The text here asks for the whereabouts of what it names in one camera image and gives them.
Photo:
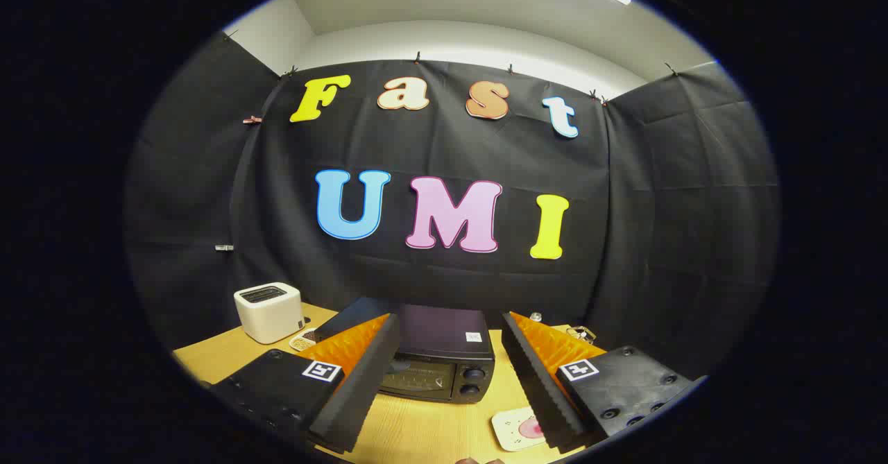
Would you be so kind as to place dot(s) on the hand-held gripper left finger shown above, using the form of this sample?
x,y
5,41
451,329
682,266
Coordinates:
x,y
368,381

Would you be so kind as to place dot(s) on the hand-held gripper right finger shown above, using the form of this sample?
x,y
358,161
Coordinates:
x,y
538,381

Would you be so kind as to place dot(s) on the pink round ham slice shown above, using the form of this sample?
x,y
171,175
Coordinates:
x,y
533,428

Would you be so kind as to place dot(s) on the cream square plate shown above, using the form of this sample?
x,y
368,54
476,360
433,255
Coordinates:
x,y
508,431

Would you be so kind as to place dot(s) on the black toaster oven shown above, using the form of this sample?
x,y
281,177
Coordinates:
x,y
444,332

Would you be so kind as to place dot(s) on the white bread toaster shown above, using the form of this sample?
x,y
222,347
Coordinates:
x,y
267,315

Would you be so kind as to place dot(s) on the small dish of grains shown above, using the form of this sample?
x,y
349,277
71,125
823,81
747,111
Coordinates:
x,y
302,341

